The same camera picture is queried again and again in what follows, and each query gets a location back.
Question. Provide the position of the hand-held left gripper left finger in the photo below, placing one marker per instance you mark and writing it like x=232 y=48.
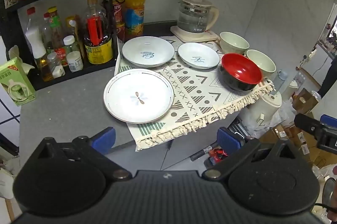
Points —
x=104 y=139

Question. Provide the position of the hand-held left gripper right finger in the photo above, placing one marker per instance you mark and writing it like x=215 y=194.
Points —
x=228 y=140

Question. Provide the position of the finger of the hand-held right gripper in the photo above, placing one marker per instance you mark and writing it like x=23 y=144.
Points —
x=329 y=119
x=306 y=122

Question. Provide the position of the large white plate dragonfly print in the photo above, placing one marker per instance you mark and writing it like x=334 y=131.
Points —
x=139 y=96

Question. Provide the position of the deep white plate script print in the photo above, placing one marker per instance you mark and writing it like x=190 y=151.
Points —
x=148 y=51

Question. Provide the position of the red hand tool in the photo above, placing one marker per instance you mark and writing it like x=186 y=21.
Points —
x=217 y=157

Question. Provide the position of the stack of cardboard boxes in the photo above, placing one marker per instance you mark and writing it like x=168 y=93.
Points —
x=292 y=137

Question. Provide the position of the cardboard box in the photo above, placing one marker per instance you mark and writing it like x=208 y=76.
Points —
x=305 y=101

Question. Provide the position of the white thermal jug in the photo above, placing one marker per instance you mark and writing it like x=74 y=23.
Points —
x=260 y=110

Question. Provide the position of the clear water bottle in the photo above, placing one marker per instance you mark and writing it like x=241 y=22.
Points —
x=280 y=80

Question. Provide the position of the patterned tasselled placemat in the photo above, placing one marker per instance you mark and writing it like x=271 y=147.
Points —
x=194 y=92

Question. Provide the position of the red and black bowl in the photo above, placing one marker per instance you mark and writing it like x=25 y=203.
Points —
x=241 y=72

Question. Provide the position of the cream ceramic bowl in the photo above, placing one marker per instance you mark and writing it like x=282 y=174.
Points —
x=234 y=42
x=262 y=62

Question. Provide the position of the white plastic jar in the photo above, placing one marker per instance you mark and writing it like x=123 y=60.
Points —
x=74 y=61

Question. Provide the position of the small white plate dark print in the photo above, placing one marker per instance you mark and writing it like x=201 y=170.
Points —
x=198 y=55

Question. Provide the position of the soy sauce bottle yellow label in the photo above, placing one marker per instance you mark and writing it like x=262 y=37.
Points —
x=98 y=39

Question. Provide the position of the green bottle white cap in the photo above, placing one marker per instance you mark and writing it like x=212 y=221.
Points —
x=69 y=43

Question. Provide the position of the green tea box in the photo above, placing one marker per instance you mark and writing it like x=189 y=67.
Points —
x=17 y=83

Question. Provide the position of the cream kettle base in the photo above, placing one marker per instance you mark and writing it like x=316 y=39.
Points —
x=196 y=35

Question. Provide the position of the sauce bottle green label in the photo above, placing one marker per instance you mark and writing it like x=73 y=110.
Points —
x=55 y=29

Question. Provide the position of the red drink can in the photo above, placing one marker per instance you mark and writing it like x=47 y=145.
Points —
x=118 y=17

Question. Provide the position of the glass electric kettle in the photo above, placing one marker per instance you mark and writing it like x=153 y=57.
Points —
x=194 y=14

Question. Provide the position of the orange juice bottle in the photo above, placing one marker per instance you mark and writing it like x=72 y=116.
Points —
x=134 y=10

